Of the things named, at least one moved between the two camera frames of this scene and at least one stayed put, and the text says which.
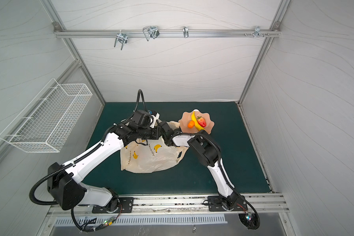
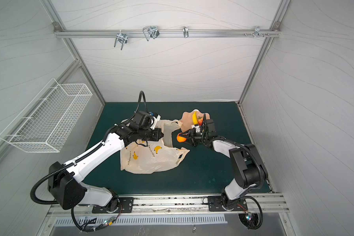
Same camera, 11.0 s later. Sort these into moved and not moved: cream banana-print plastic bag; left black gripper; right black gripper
Moved: right black gripper
Not moved: cream banana-print plastic bag; left black gripper
